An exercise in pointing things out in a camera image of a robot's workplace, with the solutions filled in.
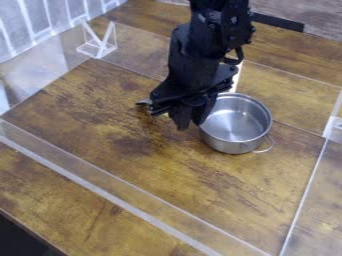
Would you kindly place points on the black wall strip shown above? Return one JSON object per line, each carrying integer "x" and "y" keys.
{"x": 279, "y": 22}

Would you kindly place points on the stainless steel pot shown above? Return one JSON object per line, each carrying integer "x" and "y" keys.
{"x": 239, "y": 124}

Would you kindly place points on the clear acrylic bracket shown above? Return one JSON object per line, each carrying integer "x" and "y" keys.
{"x": 98, "y": 47}

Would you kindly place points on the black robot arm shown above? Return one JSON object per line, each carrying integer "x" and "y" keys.
{"x": 231, "y": 17}

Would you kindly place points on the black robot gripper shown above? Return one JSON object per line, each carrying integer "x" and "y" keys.
{"x": 200, "y": 74}

